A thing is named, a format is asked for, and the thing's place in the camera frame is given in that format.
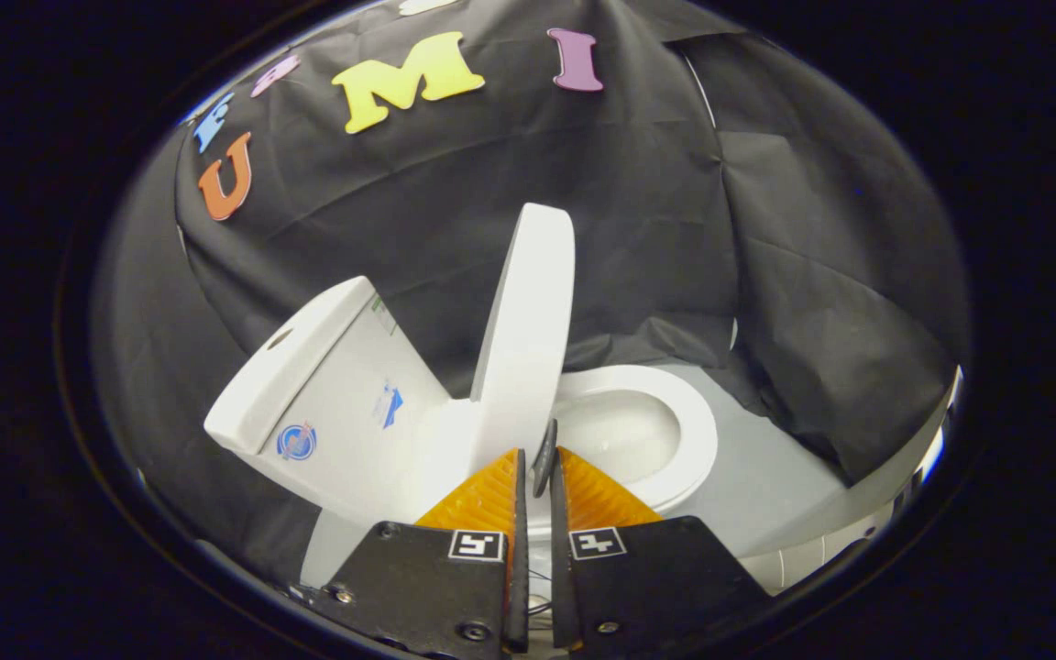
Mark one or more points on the white toilet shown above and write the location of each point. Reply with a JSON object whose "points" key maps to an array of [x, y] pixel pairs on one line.
{"points": [[335, 394]]}

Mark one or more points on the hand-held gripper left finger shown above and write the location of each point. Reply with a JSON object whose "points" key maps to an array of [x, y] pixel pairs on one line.
{"points": [[436, 596]]}

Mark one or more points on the black backdrop cloth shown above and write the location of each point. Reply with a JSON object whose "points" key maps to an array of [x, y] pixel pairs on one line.
{"points": [[583, 202]]}

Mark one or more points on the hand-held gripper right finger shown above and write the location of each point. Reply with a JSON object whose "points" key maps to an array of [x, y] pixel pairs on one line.
{"points": [[647, 596]]}

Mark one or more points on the white toilet lid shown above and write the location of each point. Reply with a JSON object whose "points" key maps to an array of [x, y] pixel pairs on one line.
{"points": [[528, 330]]}

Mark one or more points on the white toilet seat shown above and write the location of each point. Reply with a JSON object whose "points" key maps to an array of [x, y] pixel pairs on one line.
{"points": [[698, 431]]}

